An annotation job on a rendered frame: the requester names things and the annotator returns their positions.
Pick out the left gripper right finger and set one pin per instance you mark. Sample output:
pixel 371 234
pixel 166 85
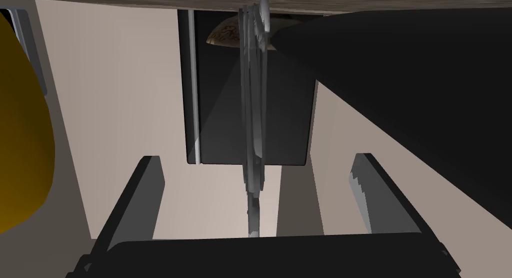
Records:
pixel 378 202

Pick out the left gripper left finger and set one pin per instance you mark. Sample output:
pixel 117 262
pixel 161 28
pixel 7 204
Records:
pixel 138 206

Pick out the black appliance door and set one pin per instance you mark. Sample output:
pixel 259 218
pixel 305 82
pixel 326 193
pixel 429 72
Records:
pixel 220 109

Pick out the yellow rounded object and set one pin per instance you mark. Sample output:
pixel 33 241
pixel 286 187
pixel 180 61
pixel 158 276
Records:
pixel 20 129

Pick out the brown patterned bowl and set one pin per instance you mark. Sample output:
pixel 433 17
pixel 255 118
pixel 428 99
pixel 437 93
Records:
pixel 224 33

